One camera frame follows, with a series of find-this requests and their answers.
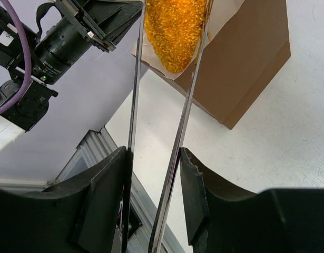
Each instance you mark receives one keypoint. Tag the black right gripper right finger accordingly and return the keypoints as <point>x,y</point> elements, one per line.
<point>223,217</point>

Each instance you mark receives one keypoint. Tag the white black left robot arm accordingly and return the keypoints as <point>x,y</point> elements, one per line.
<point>37,60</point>

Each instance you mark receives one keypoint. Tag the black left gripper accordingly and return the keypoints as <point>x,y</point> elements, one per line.
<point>102,23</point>

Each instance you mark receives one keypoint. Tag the breaded oval fake bread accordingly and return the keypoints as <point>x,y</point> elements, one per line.
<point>173,28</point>

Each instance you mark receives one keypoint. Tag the brown paper bag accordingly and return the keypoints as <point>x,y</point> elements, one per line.
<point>242,47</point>

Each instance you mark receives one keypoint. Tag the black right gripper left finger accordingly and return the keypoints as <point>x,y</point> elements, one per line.
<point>76,215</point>

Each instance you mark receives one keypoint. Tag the metal tongs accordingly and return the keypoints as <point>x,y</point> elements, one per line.
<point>152,122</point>

